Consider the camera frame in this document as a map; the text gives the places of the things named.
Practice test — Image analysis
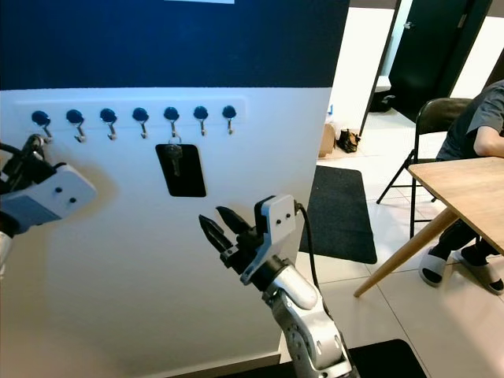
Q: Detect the brown cardboard box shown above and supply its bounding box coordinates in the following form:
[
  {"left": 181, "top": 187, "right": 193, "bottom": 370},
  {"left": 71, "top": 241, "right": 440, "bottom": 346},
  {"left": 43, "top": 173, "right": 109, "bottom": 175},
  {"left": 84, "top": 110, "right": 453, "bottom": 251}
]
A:
[{"left": 318, "top": 122, "right": 338, "bottom": 159}]

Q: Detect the black floor mat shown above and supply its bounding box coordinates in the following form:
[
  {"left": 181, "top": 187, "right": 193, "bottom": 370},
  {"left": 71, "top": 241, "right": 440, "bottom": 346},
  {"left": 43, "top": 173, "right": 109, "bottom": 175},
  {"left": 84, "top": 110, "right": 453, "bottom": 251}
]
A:
[
  {"left": 345, "top": 339, "right": 431, "bottom": 378},
  {"left": 297, "top": 165, "right": 380, "bottom": 265}
]

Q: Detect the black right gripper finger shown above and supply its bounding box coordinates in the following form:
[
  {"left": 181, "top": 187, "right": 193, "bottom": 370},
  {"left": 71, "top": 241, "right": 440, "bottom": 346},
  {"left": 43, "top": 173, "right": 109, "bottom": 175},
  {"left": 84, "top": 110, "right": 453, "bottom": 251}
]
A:
[
  {"left": 198, "top": 214, "right": 241, "bottom": 258},
  {"left": 215, "top": 206, "right": 258, "bottom": 237}
]

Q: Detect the silver key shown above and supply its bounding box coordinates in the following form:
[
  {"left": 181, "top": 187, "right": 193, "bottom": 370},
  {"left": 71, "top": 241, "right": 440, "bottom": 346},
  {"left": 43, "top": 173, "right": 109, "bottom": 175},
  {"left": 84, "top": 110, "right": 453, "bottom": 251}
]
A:
[{"left": 165, "top": 140, "right": 184, "bottom": 179}]

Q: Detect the white hook rail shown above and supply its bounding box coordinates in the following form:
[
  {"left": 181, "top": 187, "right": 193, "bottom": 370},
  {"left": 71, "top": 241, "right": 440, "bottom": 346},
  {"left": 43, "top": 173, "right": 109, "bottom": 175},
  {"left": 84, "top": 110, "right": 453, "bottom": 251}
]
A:
[{"left": 17, "top": 96, "right": 247, "bottom": 135}]

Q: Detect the blue knob metal hook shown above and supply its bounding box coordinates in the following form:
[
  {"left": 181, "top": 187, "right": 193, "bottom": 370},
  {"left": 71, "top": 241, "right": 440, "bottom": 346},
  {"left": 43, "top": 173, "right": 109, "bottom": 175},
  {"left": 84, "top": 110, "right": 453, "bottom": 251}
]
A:
[
  {"left": 66, "top": 109, "right": 86, "bottom": 144},
  {"left": 100, "top": 107, "right": 118, "bottom": 142},
  {"left": 132, "top": 107, "right": 150, "bottom": 140},
  {"left": 31, "top": 110, "right": 52, "bottom": 143},
  {"left": 193, "top": 105, "right": 210, "bottom": 137},
  {"left": 221, "top": 103, "right": 239, "bottom": 135},
  {"left": 164, "top": 106, "right": 181, "bottom": 143}
]

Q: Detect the black folding chair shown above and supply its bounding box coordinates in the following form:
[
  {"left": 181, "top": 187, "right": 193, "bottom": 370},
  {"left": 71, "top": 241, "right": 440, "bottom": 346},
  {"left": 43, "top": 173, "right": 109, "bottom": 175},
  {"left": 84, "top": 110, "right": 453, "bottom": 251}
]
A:
[{"left": 376, "top": 97, "right": 473, "bottom": 239}]

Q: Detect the black rectangular wall patch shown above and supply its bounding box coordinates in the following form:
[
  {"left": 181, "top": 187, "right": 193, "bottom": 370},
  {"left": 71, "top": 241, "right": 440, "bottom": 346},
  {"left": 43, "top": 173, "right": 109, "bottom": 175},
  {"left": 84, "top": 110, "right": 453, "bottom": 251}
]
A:
[{"left": 155, "top": 143, "right": 208, "bottom": 198}]

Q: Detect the black bag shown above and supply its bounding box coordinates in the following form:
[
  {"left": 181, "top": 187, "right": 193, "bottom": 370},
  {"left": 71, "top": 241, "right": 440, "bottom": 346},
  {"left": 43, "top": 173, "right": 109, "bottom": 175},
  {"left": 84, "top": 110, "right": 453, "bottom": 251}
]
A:
[{"left": 337, "top": 128, "right": 361, "bottom": 154}]

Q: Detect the white slipper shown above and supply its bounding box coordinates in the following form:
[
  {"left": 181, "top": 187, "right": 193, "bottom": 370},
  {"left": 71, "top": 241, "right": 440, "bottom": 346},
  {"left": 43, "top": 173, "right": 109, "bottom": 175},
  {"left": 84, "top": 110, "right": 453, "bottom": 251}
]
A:
[
  {"left": 457, "top": 250, "right": 504, "bottom": 297},
  {"left": 418, "top": 247, "right": 452, "bottom": 287}
]

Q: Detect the person in grey shirt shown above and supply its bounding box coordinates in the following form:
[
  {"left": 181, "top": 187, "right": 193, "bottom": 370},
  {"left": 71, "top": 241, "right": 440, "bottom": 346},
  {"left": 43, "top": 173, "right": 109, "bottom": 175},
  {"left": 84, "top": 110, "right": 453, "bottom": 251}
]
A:
[{"left": 417, "top": 79, "right": 504, "bottom": 297}]

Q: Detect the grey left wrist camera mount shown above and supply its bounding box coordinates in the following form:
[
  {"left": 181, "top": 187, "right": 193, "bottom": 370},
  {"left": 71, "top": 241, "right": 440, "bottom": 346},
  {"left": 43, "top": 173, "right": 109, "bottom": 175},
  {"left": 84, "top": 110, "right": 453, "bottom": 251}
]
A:
[{"left": 0, "top": 163, "right": 98, "bottom": 235}]

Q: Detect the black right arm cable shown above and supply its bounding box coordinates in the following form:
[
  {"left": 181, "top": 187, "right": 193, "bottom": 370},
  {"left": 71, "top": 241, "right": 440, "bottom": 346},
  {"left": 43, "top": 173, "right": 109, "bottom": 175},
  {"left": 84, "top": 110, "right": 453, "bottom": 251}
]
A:
[{"left": 292, "top": 200, "right": 323, "bottom": 293}]

